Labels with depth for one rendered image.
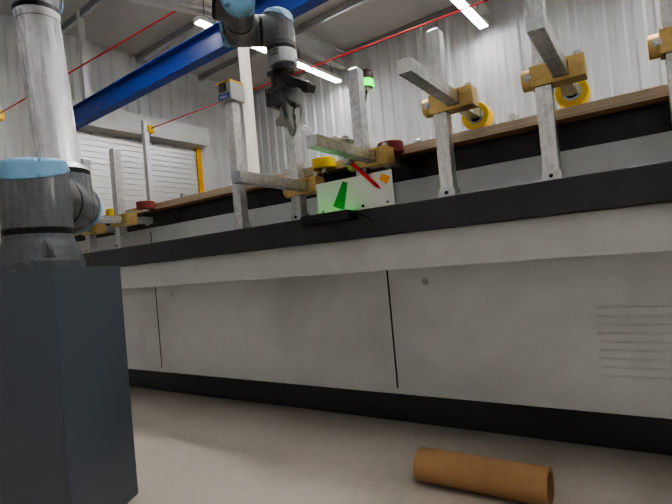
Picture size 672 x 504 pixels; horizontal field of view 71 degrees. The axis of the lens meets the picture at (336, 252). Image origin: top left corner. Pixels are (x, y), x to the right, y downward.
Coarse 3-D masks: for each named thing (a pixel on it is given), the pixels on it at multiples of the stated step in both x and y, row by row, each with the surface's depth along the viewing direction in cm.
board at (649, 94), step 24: (624, 96) 113; (648, 96) 110; (528, 120) 125; (576, 120) 123; (408, 144) 144; (432, 144) 140; (456, 144) 138; (312, 168) 165; (336, 168) 159; (216, 192) 193
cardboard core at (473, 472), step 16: (432, 448) 115; (416, 464) 113; (432, 464) 111; (448, 464) 109; (464, 464) 107; (480, 464) 106; (496, 464) 104; (512, 464) 103; (528, 464) 102; (432, 480) 111; (448, 480) 108; (464, 480) 106; (480, 480) 104; (496, 480) 102; (512, 480) 100; (528, 480) 99; (544, 480) 97; (496, 496) 103; (512, 496) 101; (528, 496) 98; (544, 496) 97
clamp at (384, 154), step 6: (378, 150) 131; (384, 150) 130; (390, 150) 132; (378, 156) 131; (384, 156) 130; (390, 156) 132; (354, 162) 136; (360, 162) 134; (372, 162) 132; (378, 162) 131; (384, 162) 130; (390, 162) 131; (348, 168) 138; (354, 168) 136; (360, 168) 135; (372, 168) 137
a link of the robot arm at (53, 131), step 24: (24, 0) 125; (48, 0) 128; (24, 24) 125; (48, 24) 128; (24, 48) 125; (48, 48) 127; (24, 72) 126; (48, 72) 126; (48, 96) 126; (48, 120) 125; (72, 120) 131; (48, 144) 125; (72, 144) 129; (72, 168) 126; (96, 216) 135
